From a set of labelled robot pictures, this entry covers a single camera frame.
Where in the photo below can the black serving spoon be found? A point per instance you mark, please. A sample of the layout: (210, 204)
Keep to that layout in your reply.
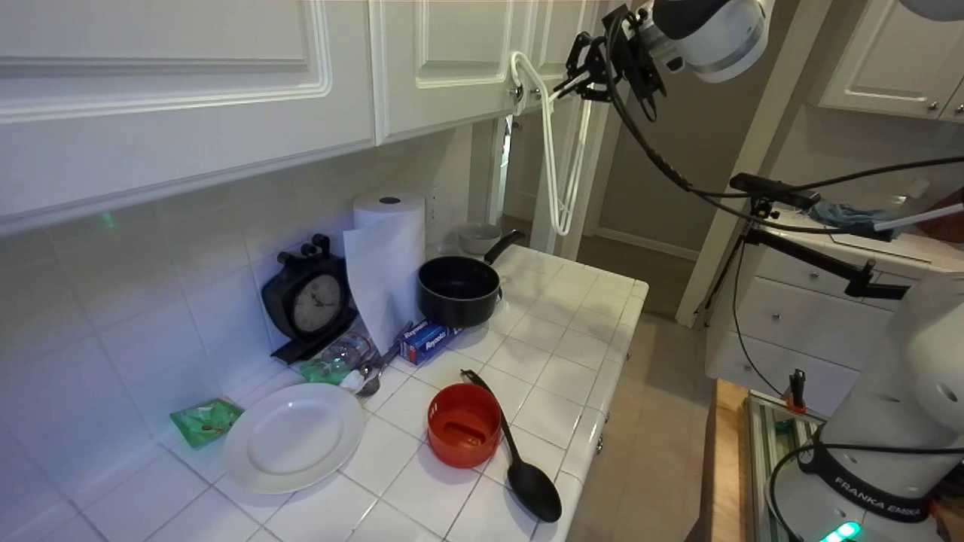
(536, 487)

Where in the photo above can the white cabinet door with knob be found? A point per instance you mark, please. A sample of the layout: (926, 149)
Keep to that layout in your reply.
(562, 32)
(454, 62)

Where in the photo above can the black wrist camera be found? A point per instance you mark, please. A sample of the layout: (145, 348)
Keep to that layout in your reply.
(628, 26)

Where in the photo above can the round metal cabinet knob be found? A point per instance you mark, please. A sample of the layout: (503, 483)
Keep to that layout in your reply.
(520, 96)

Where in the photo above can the blue orange foil box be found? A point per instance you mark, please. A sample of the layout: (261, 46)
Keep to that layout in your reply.
(427, 343)

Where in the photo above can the wide white cabinet door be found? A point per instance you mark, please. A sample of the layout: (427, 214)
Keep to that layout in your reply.
(182, 70)

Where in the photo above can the white paper towel roll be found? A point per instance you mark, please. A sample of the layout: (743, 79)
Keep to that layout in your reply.
(395, 259)

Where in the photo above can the white drawer cabinet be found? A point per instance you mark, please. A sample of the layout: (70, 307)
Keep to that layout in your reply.
(795, 322)

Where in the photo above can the red measuring cup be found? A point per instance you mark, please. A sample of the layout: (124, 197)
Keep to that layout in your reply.
(462, 425)

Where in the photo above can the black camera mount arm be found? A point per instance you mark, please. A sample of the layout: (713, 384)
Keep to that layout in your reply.
(815, 254)

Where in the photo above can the black red clamp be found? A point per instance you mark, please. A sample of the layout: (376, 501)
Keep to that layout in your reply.
(796, 390)

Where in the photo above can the green packet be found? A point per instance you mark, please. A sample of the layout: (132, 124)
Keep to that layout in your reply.
(207, 424)

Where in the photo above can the white wall cabinet with knobs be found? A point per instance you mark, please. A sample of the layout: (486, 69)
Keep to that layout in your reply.
(891, 56)

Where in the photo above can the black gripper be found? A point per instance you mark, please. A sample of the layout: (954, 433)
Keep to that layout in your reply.
(633, 75)

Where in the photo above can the black alarm clock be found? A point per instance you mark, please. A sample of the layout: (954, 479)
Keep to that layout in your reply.
(312, 298)

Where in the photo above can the white plate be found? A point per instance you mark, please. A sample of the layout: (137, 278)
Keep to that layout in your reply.
(293, 437)

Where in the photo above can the clear plastic bag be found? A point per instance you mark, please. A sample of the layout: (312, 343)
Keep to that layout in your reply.
(337, 362)

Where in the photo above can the white plastic clothes hanger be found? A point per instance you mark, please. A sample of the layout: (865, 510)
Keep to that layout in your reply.
(582, 151)
(550, 151)

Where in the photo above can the blue cloth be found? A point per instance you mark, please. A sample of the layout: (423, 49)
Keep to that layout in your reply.
(847, 218)

